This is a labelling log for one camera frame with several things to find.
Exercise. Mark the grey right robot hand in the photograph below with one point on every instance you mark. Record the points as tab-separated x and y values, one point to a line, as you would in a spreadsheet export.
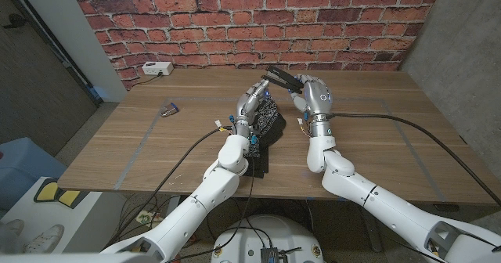
317	98

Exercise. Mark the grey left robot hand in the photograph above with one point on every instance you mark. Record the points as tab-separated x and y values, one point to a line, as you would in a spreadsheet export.
246	106

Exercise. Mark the black stapler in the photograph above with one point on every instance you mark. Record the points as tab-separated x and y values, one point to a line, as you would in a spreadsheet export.
285	81

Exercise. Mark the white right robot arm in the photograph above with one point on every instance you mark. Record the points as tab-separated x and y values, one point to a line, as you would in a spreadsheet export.
372	200

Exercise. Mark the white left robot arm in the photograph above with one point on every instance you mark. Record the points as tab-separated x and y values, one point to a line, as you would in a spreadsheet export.
211	192

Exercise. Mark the black paisley bandana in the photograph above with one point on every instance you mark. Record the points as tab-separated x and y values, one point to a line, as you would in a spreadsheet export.
270	118

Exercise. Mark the small silver blue gadget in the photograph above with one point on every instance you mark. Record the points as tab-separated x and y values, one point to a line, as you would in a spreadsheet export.
169	109

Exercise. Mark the red brick printed backdrop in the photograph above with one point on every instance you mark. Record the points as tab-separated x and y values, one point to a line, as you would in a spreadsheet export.
254	28

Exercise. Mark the white power strip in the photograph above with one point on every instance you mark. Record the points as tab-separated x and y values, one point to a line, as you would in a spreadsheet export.
157	68

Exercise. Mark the grey metal table leg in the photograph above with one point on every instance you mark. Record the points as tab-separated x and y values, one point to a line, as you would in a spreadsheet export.
375	239
174	204

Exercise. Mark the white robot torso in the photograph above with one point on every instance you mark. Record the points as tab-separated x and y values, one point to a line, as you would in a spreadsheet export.
282	235

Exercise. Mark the paper sheet with green print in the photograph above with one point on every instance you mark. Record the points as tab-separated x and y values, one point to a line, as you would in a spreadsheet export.
145	217

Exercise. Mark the grey torso electronics module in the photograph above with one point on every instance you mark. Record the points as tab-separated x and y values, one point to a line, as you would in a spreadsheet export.
270	255

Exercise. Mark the yellow black pad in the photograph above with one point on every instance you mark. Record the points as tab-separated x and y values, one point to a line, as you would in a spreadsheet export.
49	192

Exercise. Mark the blue plastic bin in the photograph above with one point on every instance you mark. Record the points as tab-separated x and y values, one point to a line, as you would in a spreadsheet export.
23	165

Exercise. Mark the white sneaker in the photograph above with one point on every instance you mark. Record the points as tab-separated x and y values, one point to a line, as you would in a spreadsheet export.
11	227
45	239

